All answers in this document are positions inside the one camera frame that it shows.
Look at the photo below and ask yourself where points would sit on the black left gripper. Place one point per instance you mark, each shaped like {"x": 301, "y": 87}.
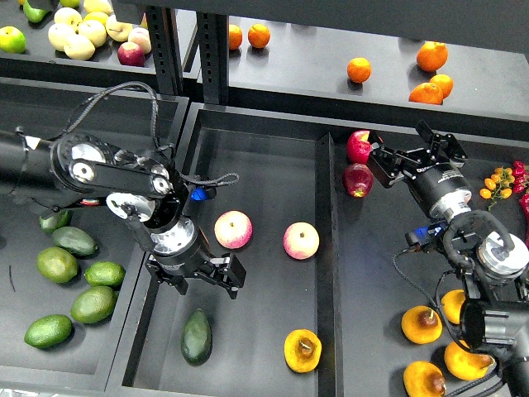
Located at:
{"x": 194, "y": 261}

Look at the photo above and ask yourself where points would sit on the yellow pear bottom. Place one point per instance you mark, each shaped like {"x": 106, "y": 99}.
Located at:
{"x": 424, "y": 379}

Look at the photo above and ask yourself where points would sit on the black tray divider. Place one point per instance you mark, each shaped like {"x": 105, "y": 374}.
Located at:
{"x": 330, "y": 367}

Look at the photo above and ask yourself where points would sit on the black left tray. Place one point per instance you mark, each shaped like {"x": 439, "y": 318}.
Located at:
{"x": 85, "y": 359}

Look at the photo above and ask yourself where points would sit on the light green avocado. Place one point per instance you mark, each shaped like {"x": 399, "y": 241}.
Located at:
{"x": 48, "y": 331}
{"x": 94, "y": 305}
{"x": 105, "y": 273}
{"x": 57, "y": 264}

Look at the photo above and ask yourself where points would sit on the cherry tomato bunch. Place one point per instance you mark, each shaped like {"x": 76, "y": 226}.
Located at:
{"x": 497, "y": 186}

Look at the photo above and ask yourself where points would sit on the pale pink peach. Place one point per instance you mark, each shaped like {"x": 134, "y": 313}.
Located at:
{"x": 141, "y": 37}

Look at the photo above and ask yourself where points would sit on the large orange top right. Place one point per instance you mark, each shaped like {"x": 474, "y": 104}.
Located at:
{"x": 432, "y": 56}

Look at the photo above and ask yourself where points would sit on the orange tangerine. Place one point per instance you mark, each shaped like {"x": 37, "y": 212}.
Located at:
{"x": 358, "y": 70}
{"x": 235, "y": 37}
{"x": 259, "y": 36}

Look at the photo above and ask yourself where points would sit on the red chili peppers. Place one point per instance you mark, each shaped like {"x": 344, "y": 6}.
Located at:
{"x": 520, "y": 186}

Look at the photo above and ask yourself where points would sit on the black shelf post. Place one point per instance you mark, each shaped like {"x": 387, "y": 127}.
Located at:
{"x": 213, "y": 48}
{"x": 164, "y": 40}

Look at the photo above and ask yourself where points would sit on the light green avocado lower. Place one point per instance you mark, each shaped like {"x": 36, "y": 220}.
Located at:
{"x": 94, "y": 305}

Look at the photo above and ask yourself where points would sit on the dark avocado upper left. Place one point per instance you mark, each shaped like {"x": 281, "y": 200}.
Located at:
{"x": 56, "y": 221}

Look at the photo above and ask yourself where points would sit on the light green avocado bottom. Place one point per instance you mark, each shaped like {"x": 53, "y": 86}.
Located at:
{"x": 48, "y": 331}

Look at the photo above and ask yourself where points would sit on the orange tangerine middle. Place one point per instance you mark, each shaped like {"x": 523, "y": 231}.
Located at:
{"x": 358, "y": 70}

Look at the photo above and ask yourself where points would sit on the dark red apple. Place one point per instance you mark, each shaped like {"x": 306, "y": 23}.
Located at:
{"x": 357, "y": 180}

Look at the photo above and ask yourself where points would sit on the red apple on shelf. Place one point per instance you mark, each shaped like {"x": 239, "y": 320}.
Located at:
{"x": 131, "y": 54}

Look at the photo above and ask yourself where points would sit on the light green avocado middle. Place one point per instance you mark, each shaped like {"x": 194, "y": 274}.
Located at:
{"x": 105, "y": 273}

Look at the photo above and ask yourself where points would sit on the pink apple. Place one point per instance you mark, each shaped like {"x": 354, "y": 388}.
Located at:
{"x": 301, "y": 240}
{"x": 233, "y": 229}

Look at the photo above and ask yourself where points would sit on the pink apple left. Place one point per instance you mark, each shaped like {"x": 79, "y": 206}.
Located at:
{"x": 233, "y": 229}

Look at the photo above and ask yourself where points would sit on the orange front right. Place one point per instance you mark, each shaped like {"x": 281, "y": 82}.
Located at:
{"x": 428, "y": 93}

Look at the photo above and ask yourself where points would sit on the black centre tray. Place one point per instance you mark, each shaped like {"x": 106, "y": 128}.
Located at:
{"x": 274, "y": 154}

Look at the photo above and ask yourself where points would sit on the light green avocado left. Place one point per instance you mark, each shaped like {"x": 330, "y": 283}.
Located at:
{"x": 57, "y": 264}

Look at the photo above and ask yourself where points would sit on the dark avocado elongated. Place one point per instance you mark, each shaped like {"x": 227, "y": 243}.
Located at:
{"x": 74, "y": 240}

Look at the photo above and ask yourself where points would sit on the black shelf post right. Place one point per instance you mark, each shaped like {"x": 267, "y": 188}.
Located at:
{"x": 213, "y": 48}

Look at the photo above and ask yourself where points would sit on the dark green avocado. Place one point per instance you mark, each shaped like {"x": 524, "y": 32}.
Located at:
{"x": 196, "y": 339}

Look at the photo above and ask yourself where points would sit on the black tray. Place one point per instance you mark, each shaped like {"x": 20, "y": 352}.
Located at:
{"x": 85, "y": 359}
{"x": 274, "y": 154}

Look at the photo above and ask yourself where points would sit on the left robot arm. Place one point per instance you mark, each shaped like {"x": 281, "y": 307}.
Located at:
{"x": 76, "y": 169}

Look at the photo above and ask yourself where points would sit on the pale yellow pear centre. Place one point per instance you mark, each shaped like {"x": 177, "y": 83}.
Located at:
{"x": 95, "y": 31}

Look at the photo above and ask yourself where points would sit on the orange small right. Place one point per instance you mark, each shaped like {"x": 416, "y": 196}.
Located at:
{"x": 444, "y": 82}

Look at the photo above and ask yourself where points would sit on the orange tangerine far left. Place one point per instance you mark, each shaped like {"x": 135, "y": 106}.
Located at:
{"x": 235, "y": 37}

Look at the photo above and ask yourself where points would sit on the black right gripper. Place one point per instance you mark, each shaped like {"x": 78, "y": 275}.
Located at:
{"x": 440, "y": 190}

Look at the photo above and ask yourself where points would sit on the black shelf post left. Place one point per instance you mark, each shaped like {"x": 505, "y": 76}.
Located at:
{"x": 164, "y": 40}

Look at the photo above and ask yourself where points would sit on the pale yellow pear front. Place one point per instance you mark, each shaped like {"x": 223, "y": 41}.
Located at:
{"x": 78, "y": 47}

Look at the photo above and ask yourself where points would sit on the bright red apple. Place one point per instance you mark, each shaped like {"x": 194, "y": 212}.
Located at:
{"x": 358, "y": 147}

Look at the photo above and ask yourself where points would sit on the pink apple right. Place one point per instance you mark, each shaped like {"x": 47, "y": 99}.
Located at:
{"x": 301, "y": 240}

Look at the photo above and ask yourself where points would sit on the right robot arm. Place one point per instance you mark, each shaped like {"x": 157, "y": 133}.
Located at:
{"x": 490, "y": 262}

